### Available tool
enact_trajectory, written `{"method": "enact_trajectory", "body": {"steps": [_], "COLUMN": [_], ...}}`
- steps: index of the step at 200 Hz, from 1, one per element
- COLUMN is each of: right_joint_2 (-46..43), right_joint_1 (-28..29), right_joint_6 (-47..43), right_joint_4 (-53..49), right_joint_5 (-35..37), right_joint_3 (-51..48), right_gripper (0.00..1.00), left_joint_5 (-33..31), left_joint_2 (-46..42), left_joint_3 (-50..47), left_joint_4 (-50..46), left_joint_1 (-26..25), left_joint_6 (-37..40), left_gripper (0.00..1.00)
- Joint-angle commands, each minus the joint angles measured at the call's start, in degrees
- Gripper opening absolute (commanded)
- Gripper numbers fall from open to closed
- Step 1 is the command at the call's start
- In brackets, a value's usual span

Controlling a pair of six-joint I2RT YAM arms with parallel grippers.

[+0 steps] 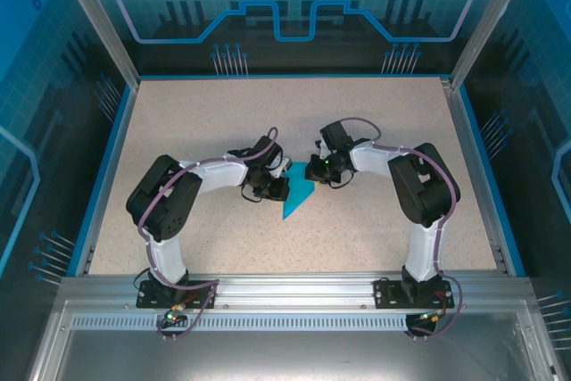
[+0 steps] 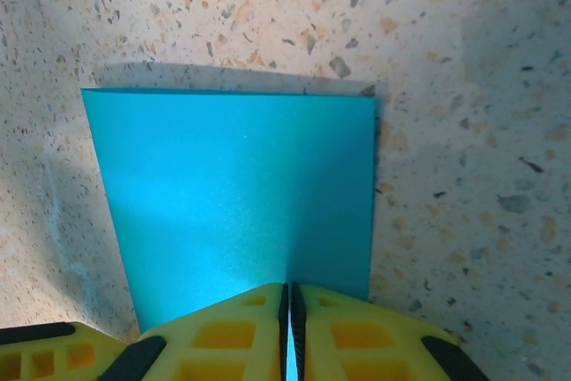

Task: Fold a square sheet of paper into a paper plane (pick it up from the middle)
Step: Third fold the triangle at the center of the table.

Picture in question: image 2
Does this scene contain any blue paper sheet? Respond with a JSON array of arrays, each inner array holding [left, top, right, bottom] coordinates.
[[80, 87, 379, 381]]

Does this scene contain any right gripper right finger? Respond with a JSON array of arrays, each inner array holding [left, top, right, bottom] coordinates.
[[290, 281, 492, 381]]

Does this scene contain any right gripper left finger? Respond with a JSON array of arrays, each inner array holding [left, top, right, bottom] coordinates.
[[100, 281, 290, 381]]

